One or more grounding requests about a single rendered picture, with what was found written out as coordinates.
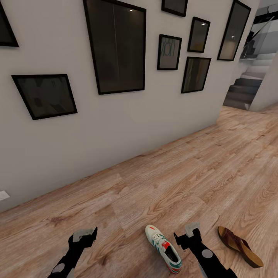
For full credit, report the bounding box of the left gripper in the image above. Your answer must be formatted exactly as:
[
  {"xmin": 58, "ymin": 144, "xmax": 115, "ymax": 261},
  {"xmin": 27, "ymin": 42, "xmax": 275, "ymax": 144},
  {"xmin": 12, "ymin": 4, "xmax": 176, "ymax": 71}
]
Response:
[{"xmin": 68, "ymin": 227, "xmax": 98, "ymax": 256}]

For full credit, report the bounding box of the sandal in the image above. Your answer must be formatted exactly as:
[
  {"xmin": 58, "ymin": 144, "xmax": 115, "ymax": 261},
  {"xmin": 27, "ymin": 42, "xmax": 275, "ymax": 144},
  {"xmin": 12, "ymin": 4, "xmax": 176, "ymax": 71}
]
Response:
[{"xmin": 217, "ymin": 225, "xmax": 264, "ymax": 268}]

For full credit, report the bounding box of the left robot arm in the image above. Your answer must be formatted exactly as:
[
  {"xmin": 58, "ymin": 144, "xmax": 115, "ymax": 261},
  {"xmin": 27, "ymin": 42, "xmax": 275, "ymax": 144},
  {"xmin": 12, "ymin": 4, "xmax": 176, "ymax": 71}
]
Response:
[{"xmin": 47, "ymin": 227, "xmax": 98, "ymax": 278}]

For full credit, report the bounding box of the gym shoe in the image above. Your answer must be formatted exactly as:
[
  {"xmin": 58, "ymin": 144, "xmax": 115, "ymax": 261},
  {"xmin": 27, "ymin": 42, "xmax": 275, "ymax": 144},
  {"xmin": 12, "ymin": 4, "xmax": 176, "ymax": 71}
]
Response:
[{"xmin": 145, "ymin": 225, "xmax": 182, "ymax": 274}]

